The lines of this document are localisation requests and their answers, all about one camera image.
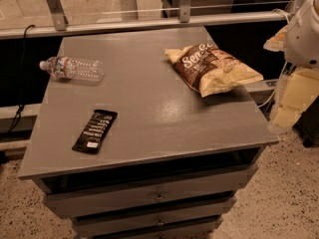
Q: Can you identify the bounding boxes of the clear plastic water bottle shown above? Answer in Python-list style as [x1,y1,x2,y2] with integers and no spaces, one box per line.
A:
[39,56,104,82]

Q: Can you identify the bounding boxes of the top grey drawer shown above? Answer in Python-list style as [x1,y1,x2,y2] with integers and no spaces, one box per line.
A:
[44,163,257,218]

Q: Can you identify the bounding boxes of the black snack bar wrapper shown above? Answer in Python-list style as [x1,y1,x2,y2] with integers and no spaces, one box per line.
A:
[72,110,118,154]

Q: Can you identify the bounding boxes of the grey drawer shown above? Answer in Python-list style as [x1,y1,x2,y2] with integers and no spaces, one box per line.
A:
[44,163,257,218]
[72,196,237,237]
[79,216,224,239]

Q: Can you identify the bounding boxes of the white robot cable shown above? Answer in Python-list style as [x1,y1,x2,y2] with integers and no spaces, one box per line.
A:
[257,8,291,110]

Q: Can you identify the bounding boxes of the bottom grey drawer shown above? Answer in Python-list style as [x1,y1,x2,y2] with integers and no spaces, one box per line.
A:
[79,216,224,239]

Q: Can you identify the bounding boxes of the grey drawer cabinet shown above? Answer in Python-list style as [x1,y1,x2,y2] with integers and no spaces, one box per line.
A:
[17,26,280,239]

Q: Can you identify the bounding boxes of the brown and yellow chip bag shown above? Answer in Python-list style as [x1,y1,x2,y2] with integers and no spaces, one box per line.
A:
[165,44,263,98]

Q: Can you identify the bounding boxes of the metal guard rail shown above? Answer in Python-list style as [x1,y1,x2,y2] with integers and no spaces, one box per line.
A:
[0,0,292,39]

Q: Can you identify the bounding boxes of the middle grey drawer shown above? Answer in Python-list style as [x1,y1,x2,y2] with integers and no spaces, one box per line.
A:
[72,196,237,237]

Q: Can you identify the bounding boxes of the black hanging cable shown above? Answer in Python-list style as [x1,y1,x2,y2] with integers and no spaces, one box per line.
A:
[0,24,36,141]

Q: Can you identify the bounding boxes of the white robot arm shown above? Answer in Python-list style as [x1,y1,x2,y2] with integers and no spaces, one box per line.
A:
[264,0,319,134]

